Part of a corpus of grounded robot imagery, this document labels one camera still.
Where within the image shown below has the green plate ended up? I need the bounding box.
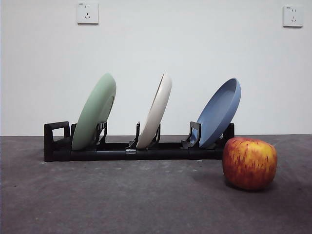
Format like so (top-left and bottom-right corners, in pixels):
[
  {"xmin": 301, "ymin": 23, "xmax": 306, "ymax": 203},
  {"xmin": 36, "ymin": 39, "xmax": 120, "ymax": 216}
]
[{"xmin": 71, "ymin": 73, "xmax": 117, "ymax": 151}]

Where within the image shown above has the red yellow apple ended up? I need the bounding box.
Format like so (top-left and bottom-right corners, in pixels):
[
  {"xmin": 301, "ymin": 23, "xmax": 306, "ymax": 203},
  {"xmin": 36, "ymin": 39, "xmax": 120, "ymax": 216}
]
[{"xmin": 222, "ymin": 136, "xmax": 278, "ymax": 191}]

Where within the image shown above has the cream white plate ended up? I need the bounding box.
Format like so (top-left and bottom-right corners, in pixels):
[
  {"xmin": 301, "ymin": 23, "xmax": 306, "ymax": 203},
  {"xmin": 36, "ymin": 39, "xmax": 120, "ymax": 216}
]
[{"xmin": 136, "ymin": 72, "xmax": 173, "ymax": 149}]

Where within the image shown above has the black plate rack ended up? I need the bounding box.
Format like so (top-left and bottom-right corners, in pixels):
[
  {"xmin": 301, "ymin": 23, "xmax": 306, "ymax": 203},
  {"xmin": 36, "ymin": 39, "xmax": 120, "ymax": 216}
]
[{"xmin": 43, "ymin": 121, "xmax": 235, "ymax": 162}]

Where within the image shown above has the blue plate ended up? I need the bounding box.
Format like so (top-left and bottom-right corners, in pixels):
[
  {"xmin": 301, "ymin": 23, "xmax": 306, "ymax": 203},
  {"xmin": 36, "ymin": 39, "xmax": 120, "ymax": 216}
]
[{"xmin": 195, "ymin": 78, "xmax": 242, "ymax": 149}]

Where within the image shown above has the white wall socket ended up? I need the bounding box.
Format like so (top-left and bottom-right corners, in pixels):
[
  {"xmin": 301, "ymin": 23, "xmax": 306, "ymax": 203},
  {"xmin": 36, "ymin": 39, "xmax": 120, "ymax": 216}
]
[
  {"xmin": 282, "ymin": 5, "xmax": 305, "ymax": 28},
  {"xmin": 77, "ymin": 2, "xmax": 99, "ymax": 25}
]

